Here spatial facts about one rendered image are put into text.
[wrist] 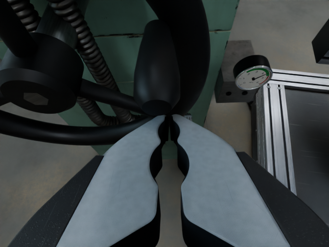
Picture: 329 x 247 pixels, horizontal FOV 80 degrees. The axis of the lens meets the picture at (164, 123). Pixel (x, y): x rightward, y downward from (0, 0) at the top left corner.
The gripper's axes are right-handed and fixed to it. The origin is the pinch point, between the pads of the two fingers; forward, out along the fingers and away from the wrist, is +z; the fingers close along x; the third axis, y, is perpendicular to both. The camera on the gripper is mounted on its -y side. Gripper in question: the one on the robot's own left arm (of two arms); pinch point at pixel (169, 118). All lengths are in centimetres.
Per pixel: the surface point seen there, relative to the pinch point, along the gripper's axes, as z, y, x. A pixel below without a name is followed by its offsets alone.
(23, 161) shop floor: 63, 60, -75
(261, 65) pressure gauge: 22.4, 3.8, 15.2
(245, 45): 37.0, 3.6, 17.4
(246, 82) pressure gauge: 24.6, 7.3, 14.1
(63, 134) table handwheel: 11.9, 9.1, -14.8
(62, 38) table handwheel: 9.2, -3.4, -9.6
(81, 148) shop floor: 69, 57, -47
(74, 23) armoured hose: 11.5, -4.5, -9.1
